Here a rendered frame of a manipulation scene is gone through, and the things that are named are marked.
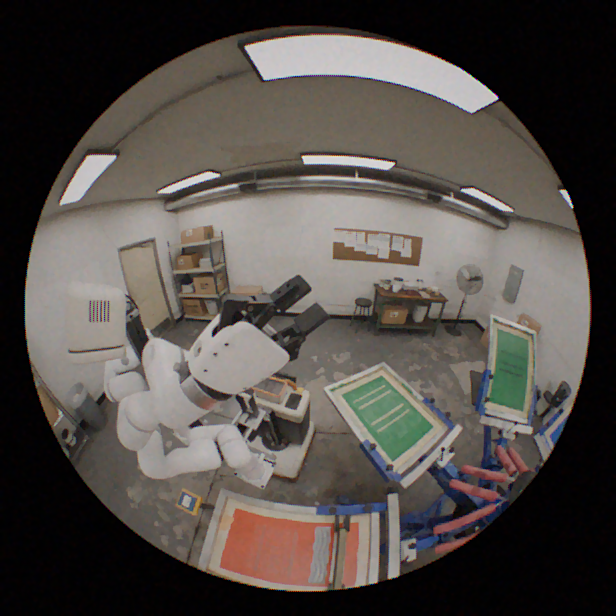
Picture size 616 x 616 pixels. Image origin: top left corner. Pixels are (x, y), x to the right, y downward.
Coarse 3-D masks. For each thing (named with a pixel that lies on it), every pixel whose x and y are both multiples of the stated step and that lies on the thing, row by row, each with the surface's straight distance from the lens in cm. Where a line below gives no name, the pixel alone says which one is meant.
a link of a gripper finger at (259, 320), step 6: (264, 294) 20; (270, 306) 18; (276, 306) 19; (264, 312) 18; (270, 312) 19; (246, 318) 21; (252, 318) 20; (258, 318) 19; (264, 318) 19; (270, 318) 19; (252, 324) 19; (258, 324) 19; (264, 324) 19
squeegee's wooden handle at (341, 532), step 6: (342, 528) 103; (342, 534) 101; (342, 540) 102; (336, 546) 108; (342, 546) 102; (336, 552) 107; (342, 552) 103; (336, 558) 106; (342, 558) 104; (336, 564) 105; (342, 564) 105; (336, 570) 106; (342, 570) 106; (336, 576) 107; (342, 576) 108; (336, 582) 108; (336, 588) 109
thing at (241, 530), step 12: (240, 516) 115; (252, 516) 113; (264, 516) 112; (240, 528) 115; (252, 528) 113; (288, 528) 110; (300, 528) 110; (312, 528) 110; (240, 540) 116; (300, 540) 111; (312, 540) 111; (348, 540) 113; (300, 552) 112; (312, 552) 112; (348, 552) 114
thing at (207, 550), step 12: (228, 492) 113; (216, 504) 115; (264, 504) 108; (276, 504) 107; (216, 516) 115; (372, 516) 111; (216, 528) 116; (372, 528) 111; (372, 540) 112; (204, 552) 121; (372, 552) 113; (204, 564) 124; (372, 564) 115; (372, 576) 118
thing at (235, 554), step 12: (228, 540) 118; (228, 552) 120; (240, 552) 118; (228, 564) 122; (240, 564) 120; (300, 564) 114; (348, 564) 116; (252, 576) 121; (264, 576) 119; (276, 576) 118; (300, 576) 117; (348, 576) 119
